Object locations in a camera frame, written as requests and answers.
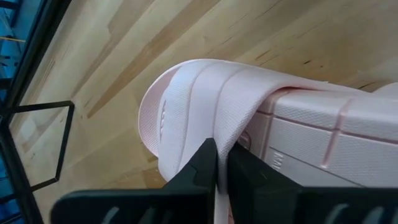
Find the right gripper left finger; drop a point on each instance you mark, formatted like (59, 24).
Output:
(140, 205)

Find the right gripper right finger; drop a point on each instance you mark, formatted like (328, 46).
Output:
(295, 205)

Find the pink slide sandal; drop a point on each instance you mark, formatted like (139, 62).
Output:
(233, 102)

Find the black aluminium rig frame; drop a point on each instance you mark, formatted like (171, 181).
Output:
(37, 46)

